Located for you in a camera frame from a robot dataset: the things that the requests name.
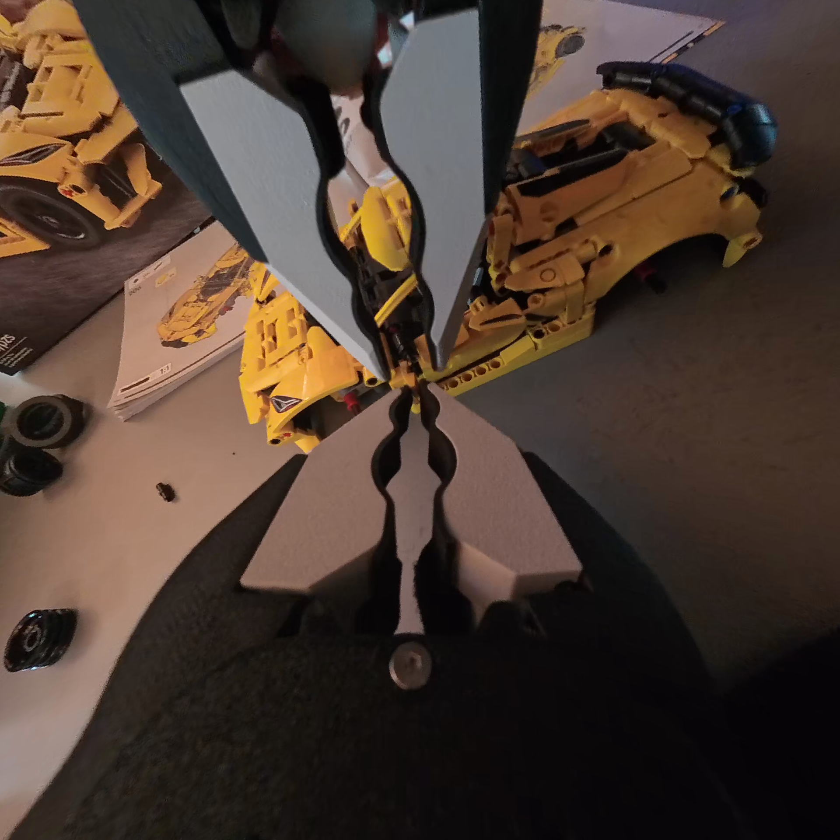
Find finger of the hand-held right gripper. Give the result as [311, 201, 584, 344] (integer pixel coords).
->
[362, 7, 490, 375]
[178, 67, 395, 385]

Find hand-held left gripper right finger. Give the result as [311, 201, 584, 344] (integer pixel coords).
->
[419, 382, 585, 634]

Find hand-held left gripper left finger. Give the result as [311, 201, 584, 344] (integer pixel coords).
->
[239, 387, 404, 634]

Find yellow toy brick car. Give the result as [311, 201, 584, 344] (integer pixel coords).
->
[238, 60, 780, 454]

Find grey desk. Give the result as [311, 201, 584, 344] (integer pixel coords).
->
[0, 0, 840, 840]

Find toy car set box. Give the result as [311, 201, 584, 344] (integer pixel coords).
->
[0, 0, 217, 376]

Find wheel picture instruction booklet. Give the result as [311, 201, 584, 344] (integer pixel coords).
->
[328, 0, 726, 198]

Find black toy car tyre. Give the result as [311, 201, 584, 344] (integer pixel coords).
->
[0, 449, 64, 497]
[13, 394, 89, 450]

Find black ridged toy part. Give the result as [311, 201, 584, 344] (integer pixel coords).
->
[3, 609, 80, 673]

